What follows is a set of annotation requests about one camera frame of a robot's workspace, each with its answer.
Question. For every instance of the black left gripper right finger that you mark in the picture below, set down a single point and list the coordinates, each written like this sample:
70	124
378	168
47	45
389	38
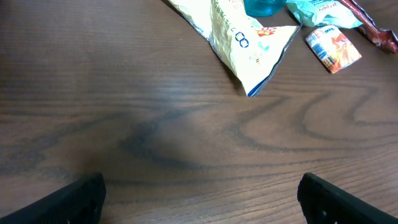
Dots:
325	203

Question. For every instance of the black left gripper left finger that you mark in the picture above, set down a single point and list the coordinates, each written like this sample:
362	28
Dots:
79	202

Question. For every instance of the orange Kleenex tissue pack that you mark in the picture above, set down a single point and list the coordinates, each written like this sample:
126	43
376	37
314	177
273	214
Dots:
332	48

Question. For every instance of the yellow snack bag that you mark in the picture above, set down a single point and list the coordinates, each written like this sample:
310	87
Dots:
250	50

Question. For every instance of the red snack bar wrapper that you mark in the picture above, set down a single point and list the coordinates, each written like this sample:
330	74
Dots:
384	39

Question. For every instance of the teal wet wipes pack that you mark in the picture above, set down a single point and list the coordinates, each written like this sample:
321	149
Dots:
323	13

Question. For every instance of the teal mouthwash bottle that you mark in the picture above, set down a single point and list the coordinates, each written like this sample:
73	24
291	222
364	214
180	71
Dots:
263	8

